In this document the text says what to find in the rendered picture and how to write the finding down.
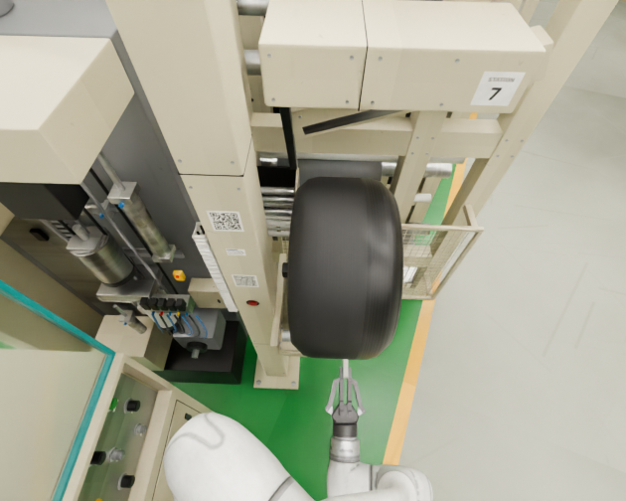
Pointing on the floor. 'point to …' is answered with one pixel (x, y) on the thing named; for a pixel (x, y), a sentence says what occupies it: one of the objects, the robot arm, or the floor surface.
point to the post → (208, 137)
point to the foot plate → (278, 377)
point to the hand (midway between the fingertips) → (345, 366)
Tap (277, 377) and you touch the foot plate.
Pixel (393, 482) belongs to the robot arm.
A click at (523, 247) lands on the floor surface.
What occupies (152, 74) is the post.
